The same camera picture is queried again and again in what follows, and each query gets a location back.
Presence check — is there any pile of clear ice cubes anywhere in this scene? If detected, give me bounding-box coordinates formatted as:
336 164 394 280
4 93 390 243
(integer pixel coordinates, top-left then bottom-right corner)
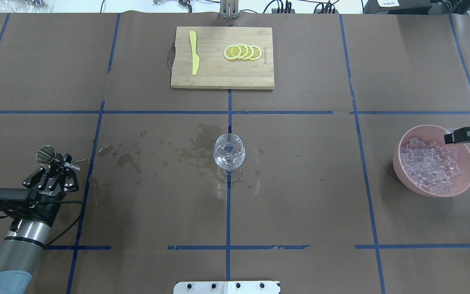
399 137 462 196

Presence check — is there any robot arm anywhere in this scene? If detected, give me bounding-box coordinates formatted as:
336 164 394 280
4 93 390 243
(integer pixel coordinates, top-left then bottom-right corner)
0 145 80 294

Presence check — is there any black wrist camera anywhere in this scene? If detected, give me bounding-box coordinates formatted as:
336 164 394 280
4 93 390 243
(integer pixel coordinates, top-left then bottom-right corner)
0 188 39 205

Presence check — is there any clear wine glass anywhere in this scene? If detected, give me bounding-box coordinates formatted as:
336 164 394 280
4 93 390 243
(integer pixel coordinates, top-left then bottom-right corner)
213 133 246 183

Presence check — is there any steel jigger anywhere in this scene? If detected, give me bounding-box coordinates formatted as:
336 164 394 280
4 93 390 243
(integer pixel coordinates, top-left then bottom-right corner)
35 145 81 172

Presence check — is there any yellow plastic knife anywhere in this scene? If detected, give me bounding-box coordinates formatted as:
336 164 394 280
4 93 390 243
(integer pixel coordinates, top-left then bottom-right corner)
189 30 201 75

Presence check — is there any bamboo cutting board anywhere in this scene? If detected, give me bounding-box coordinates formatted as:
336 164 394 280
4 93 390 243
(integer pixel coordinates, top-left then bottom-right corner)
171 26 275 91

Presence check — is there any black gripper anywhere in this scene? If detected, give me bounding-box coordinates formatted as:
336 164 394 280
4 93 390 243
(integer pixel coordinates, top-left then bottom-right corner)
21 153 80 223

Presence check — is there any aluminium frame post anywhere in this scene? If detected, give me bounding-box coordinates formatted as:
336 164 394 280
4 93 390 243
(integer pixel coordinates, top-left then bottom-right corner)
219 0 240 19

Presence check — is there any lemon slice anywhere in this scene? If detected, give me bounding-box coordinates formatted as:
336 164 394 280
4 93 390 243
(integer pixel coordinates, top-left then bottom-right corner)
237 44 249 59
249 45 262 61
223 45 242 60
242 45 254 60

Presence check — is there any pink bowl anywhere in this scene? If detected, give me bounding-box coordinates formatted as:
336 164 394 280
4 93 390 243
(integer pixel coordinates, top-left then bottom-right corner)
393 125 470 197

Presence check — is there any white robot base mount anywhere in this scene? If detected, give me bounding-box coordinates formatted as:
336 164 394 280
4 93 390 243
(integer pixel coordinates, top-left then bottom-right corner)
173 281 281 294

